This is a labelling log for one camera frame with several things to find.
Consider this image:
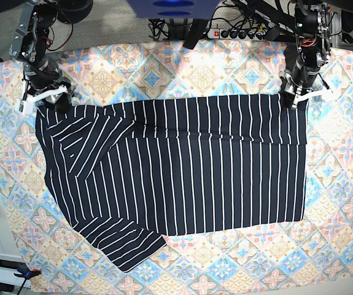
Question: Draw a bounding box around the navy white striped T-shirt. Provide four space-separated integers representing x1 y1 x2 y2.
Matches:
36 94 308 272

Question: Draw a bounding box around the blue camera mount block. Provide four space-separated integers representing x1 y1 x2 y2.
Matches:
127 0 220 19

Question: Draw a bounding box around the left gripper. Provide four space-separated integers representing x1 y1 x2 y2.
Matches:
280 60 320 110

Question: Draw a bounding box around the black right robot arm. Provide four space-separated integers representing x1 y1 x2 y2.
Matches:
10 1 93 114

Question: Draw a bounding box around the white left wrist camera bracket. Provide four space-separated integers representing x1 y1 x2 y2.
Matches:
301 89 341 101

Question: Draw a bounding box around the white power strip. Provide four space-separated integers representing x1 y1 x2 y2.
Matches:
203 27 265 41

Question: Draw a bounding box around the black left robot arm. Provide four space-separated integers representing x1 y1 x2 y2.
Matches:
281 1 353 109

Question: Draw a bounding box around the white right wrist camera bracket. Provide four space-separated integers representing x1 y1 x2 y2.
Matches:
15 85 68 115

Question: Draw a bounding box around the white box lower left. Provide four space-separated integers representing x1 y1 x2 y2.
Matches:
0 253 27 286

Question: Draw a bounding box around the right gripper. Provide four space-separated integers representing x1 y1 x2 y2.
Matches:
22 60 71 113

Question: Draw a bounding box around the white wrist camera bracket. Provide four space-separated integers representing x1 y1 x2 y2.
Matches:
301 89 341 101
15 85 68 115

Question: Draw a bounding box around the blue orange clamp lower left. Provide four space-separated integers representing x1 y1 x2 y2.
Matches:
14 269 42 295

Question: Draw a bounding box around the black mount post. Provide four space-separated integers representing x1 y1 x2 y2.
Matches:
183 18 209 50

